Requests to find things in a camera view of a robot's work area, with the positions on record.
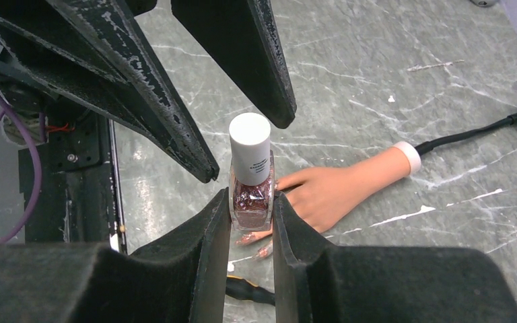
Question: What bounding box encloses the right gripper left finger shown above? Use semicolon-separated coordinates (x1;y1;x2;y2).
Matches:
0;189;231;322

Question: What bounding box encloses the glitter nail polish bottle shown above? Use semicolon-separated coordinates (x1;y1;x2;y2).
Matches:
228;112;275;231

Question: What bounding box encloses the mannequin practice hand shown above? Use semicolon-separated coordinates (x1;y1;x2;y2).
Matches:
236;141;423;261

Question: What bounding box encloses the near black yellow screwdriver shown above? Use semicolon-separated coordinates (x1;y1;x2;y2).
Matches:
226;275;275;306

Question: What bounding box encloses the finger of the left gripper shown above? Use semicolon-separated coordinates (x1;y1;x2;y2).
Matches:
171;1;297;129
0;1;219;183

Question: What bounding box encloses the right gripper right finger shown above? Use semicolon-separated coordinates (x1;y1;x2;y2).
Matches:
273;193;517;322

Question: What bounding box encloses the black base frame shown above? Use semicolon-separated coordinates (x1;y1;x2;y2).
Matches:
0;45;127;253

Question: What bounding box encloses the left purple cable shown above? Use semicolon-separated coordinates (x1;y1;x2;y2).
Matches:
0;82;44;245

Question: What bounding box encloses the red adjustable wrench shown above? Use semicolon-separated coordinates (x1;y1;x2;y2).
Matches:
471;0;499;7

